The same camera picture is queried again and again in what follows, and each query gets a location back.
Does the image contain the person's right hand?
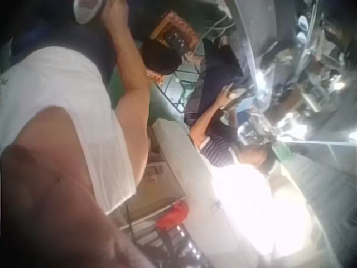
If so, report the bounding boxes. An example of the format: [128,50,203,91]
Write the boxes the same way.
[100,0,130,33]

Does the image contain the person's legs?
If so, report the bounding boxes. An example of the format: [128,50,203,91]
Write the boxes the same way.
[8,0,113,84]

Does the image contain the black bulky object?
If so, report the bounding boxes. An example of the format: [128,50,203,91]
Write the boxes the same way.
[141,36,184,76]

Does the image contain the brown patterned box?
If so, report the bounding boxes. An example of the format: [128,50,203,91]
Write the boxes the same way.
[149,9,201,54]

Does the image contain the conveyor with steel side panel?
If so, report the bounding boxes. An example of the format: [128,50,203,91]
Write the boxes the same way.
[230,0,283,96]

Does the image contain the white bench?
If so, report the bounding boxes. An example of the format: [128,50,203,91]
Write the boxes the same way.
[151,117,252,252]

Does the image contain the cluttered workstation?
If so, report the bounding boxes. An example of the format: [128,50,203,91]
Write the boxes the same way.
[264,0,357,146]

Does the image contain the red object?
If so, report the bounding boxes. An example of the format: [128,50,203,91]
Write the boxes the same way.
[155,202,191,230]

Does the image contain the black metal rack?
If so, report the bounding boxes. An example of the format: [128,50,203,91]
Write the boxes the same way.
[119,217,209,268]

